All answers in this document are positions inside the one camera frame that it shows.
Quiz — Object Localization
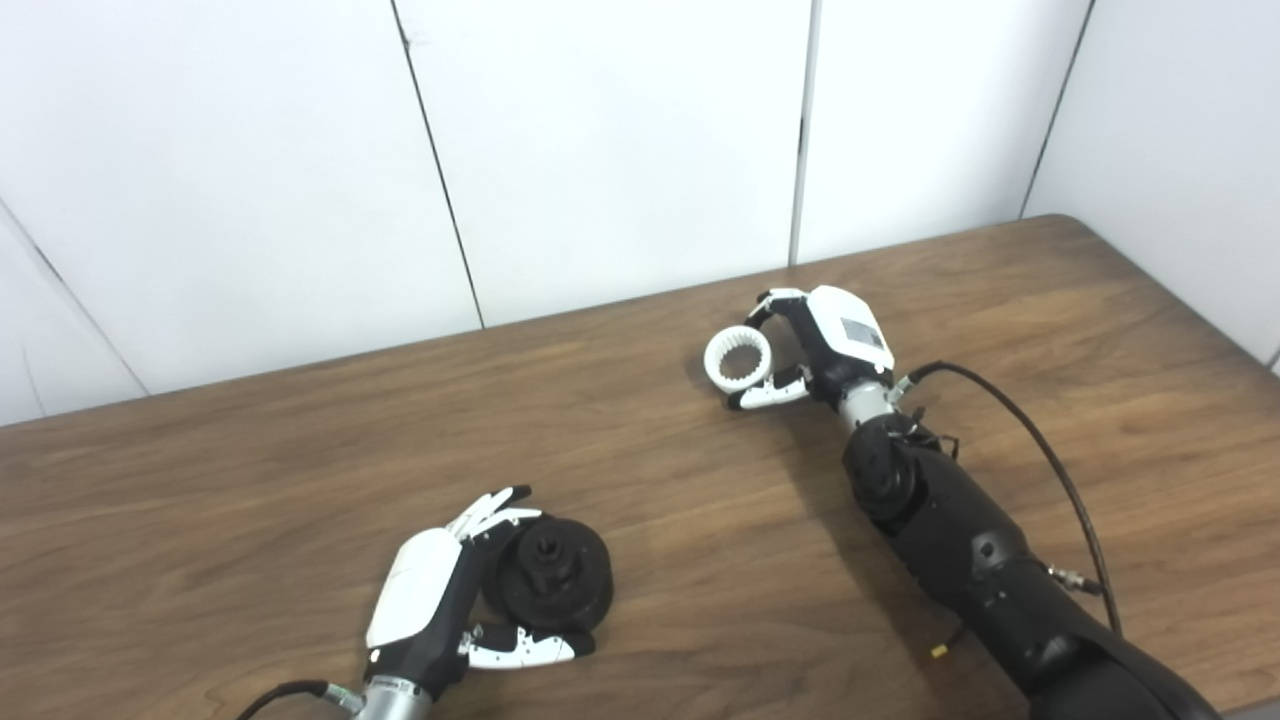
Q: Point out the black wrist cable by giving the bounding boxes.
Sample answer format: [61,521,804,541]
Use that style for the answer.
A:
[235,680,366,720]
[890,360,1123,636]

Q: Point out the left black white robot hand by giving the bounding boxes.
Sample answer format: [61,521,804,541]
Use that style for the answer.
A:
[364,486,597,696]

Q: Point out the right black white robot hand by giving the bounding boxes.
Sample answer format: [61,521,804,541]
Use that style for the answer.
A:
[727,286,896,412]

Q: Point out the white toothed plastic ring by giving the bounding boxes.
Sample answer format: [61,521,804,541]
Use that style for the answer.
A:
[703,327,774,393]

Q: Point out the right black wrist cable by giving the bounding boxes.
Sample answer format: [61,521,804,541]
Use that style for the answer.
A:
[890,360,1123,636]

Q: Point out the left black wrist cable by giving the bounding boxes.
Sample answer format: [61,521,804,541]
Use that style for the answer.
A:
[235,680,366,720]

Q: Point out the round black plastic part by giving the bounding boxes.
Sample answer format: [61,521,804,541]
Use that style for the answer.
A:
[482,515,615,634]

